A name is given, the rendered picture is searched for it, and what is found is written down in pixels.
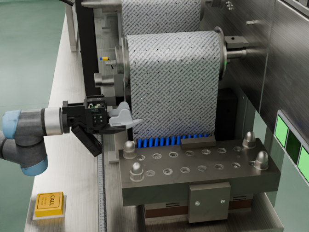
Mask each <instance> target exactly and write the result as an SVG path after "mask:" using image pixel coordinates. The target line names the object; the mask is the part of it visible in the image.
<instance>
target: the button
mask: <svg viewBox="0 0 309 232"><path fill-rule="evenodd" d="M63 201H64V195H63V192H62V191H59V192H49V193H39V194H37V199H36V205H35V210H34V212H35V216H36V217H43V216H52V215H62V214H63Z"/></svg>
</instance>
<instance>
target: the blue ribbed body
mask: <svg viewBox="0 0 309 232"><path fill-rule="evenodd" d="M199 137H203V136H202V134H199ZM204 137H208V134H205V135H204ZM188 138H192V136H191V135H189V136H188ZM194 138H197V135H196V134H195V135H194ZM180 139H181V137H180V136H177V140H176V139H175V137H174V136H172V139H171V140H170V138H169V137H166V141H165V139H164V138H163V137H161V139H160V141H159V139H158V138H155V141H154V140H153V139H152V138H150V139H149V142H148V140H147V139H144V141H143V142H142V140H141V139H139V140H138V143H137V148H144V147H155V146H165V145H180ZM183 139H186V136H185V135H184V136H183Z"/></svg>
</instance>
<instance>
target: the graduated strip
mask: <svg viewBox="0 0 309 232"><path fill-rule="evenodd" d="M97 140H98V141H100V143H101V144H102V154H100V155H98V156H97V186H98V232H107V212H106V191H105V168H104V146H103V134H102V135H99V134H97Z"/></svg>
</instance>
